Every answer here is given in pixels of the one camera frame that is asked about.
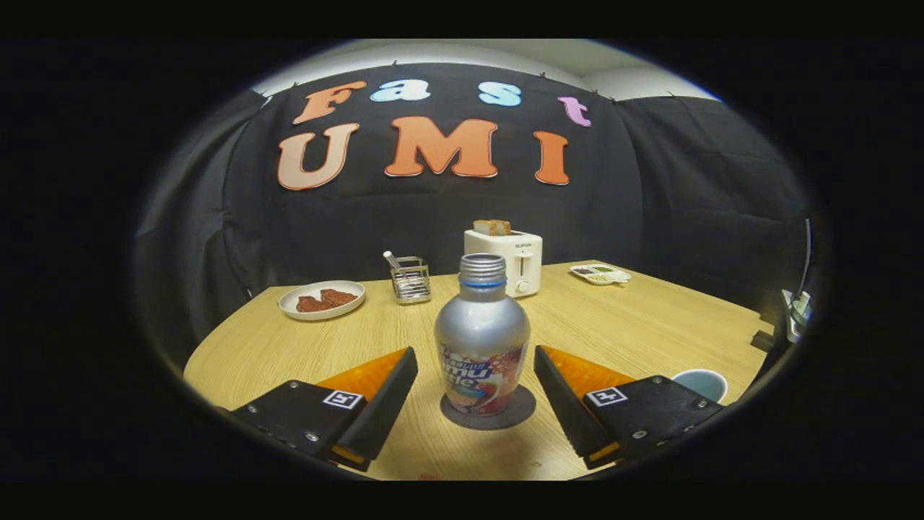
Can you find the white round plate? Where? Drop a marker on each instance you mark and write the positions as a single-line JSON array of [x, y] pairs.
[[296, 312]]

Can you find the white cup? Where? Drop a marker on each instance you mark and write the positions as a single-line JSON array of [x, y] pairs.
[[704, 383]]

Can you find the toast slice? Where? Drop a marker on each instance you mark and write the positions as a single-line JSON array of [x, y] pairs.
[[492, 227]]

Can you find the white toaster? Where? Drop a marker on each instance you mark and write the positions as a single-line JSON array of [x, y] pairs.
[[505, 253]]

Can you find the wooden table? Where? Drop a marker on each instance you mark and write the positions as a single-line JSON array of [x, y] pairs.
[[613, 325]]

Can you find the dark block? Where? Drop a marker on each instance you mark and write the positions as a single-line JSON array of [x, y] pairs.
[[763, 340]]

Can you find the dark round coaster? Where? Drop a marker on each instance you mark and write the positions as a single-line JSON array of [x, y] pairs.
[[521, 412]]

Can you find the silver juice bottle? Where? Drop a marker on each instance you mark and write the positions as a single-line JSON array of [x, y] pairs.
[[482, 332]]

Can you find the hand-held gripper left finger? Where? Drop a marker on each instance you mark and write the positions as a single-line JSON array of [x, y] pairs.
[[381, 412]]

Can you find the red meat slices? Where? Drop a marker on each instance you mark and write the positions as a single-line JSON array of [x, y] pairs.
[[325, 300]]

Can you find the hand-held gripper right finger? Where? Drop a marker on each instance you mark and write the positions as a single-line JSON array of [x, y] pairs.
[[569, 404]]

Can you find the white divided dish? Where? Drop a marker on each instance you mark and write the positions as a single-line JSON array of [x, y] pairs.
[[600, 274]]

